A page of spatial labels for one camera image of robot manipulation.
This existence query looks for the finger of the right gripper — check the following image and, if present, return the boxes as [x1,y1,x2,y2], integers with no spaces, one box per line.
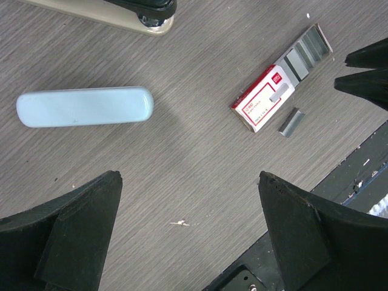
[334,69,387,111]
[345,38,388,69]

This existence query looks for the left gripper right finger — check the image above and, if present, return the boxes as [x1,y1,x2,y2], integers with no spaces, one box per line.
[258,171,387,290]

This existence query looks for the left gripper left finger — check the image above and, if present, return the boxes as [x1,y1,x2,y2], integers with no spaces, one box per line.
[1,170,122,290]

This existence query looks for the red white staple box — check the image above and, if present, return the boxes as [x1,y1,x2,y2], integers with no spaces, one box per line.
[230,23,333,133]

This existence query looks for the light blue stapler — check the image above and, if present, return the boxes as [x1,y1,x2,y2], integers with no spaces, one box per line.
[16,86,154,128]

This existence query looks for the white slotted cable duct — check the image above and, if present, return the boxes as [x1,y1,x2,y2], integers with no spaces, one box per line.
[368,195,388,219]

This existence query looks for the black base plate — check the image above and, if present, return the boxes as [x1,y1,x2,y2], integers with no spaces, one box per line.
[205,123,387,290]

